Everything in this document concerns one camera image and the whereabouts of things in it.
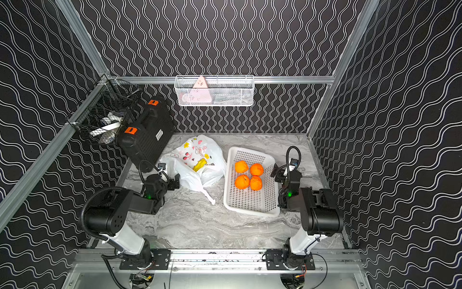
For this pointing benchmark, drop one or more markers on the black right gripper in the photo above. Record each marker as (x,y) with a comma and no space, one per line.
(280,174)

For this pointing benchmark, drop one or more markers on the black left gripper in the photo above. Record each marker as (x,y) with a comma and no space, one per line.
(170,182)

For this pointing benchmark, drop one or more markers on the orange fruit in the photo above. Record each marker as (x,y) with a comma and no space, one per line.
(256,170)
(256,183)
(242,182)
(241,167)

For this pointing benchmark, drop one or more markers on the white printed plastic bag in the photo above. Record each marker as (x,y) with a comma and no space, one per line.
(199,162)

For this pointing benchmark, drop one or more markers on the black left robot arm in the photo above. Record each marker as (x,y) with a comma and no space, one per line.
(104,215)

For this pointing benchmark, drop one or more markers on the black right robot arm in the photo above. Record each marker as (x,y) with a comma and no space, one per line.
(318,214)

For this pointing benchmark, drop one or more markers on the white perforated plastic basket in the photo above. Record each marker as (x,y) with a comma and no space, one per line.
(249,186)

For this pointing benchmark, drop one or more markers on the black hard tool case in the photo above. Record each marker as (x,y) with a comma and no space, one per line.
(144,139)

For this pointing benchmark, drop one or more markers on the pink triangular card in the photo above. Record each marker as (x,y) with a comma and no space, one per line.
(199,94)

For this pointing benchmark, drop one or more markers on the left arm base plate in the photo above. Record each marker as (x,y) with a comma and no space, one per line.
(157,259)

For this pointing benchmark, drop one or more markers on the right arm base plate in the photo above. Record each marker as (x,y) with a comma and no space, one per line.
(277,259)

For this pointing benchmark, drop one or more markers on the white items in wire basket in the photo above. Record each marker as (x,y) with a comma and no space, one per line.
(105,132)

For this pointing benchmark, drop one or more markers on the clear wall-mounted tray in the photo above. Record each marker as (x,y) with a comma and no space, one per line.
(226,90)

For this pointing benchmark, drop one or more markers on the black wire mesh basket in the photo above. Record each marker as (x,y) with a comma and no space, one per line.
(114,96)

